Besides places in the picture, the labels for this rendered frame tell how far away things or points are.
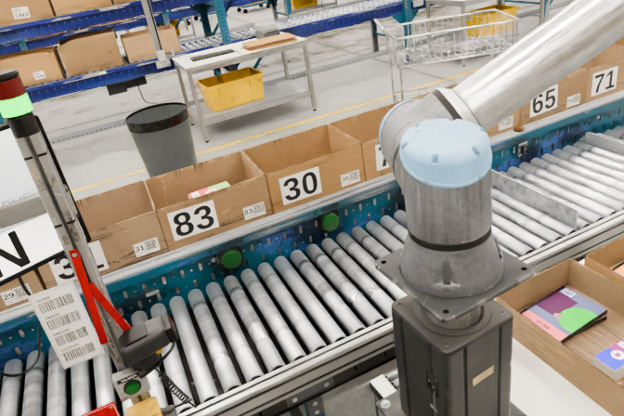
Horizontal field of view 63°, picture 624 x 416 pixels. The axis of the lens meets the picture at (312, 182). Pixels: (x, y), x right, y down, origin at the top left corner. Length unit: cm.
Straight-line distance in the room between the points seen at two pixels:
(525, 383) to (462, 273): 54
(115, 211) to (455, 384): 142
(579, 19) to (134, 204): 159
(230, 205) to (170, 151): 251
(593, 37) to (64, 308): 115
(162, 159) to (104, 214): 229
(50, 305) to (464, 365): 83
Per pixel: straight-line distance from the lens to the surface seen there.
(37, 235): 122
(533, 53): 106
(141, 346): 118
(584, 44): 109
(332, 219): 190
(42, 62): 593
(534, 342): 146
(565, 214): 201
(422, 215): 89
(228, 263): 182
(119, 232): 177
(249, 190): 181
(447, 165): 83
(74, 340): 123
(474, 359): 108
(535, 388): 141
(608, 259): 177
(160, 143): 425
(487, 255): 95
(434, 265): 93
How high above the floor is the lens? 180
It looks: 26 degrees down
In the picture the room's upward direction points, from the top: 10 degrees counter-clockwise
